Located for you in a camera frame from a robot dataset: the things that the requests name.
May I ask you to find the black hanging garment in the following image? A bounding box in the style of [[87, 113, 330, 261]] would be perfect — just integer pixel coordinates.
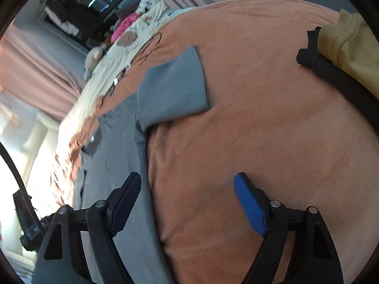
[[44, 0, 101, 48]]

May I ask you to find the orange blanket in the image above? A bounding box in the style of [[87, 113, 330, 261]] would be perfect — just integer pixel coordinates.
[[50, 0, 379, 284]]

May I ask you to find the pink cloth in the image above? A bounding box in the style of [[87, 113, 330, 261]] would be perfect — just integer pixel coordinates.
[[111, 15, 140, 42]]

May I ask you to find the folded tan shirt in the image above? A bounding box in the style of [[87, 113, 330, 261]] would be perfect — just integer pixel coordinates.
[[317, 9, 379, 99]]

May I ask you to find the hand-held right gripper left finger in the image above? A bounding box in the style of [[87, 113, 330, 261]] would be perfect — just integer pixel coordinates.
[[32, 172, 142, 284]]

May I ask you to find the thin black cable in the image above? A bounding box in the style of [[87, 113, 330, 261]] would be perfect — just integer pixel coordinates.
[[98, 31, 163, 107]]

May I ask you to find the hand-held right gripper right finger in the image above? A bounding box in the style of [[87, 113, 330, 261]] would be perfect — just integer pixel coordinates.
[[234, 172, 344, 284]]

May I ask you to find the cream padded headboard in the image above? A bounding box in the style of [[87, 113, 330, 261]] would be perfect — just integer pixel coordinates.
[[0, 89, 63, 258]]

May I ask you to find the thick black gripper cable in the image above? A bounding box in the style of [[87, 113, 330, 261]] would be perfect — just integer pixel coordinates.
[[0, 142, 40, 237]]

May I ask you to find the cream bedsheet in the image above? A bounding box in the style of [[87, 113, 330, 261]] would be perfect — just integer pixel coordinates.
[[58, 6, 196, 142]]

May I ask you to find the grey t-shirt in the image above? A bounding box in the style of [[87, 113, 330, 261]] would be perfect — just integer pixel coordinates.
[[71, 46, 211, 284]]

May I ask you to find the folded black shirt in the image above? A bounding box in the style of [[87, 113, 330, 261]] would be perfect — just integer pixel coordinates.
[[297, 27, 379, 133]]

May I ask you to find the beige plush toy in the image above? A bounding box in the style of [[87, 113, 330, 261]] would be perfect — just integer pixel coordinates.
[[83, 46, 104, 80]]

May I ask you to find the cream quilt with bear print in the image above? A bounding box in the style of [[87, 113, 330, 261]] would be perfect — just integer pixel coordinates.
[[101, 0, 178, 62]]

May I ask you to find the patterned white hanging garment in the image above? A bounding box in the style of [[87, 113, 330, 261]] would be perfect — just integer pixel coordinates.
[[44, 7, 80, 36]]

